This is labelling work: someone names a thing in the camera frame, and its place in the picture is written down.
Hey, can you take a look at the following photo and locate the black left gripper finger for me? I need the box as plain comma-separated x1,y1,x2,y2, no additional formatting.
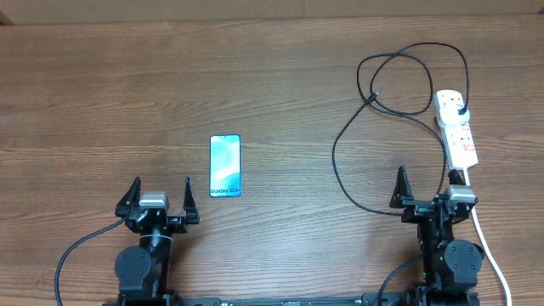
183,177,200,224
115,177,141,217

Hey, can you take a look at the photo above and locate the blue Galaxy smartphone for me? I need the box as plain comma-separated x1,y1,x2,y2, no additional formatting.
209,134,241,198

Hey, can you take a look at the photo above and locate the black USB charging cable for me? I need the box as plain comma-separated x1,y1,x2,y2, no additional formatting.
331,42,471,218

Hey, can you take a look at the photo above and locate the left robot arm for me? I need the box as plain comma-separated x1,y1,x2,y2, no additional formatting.
114,178,200,305

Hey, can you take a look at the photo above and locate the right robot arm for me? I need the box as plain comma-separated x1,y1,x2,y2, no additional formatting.
389,166,485,305

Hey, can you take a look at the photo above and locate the white charger plug adapter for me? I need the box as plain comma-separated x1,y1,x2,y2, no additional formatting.
437,105,470,128

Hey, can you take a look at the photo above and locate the white power strip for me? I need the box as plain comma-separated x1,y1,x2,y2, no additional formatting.
433,89,479,170

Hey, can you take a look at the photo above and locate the white power strip cord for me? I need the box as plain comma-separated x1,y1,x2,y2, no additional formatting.
462,167,513,306

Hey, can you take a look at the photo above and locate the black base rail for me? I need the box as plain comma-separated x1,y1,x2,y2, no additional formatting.
102,292,480,306

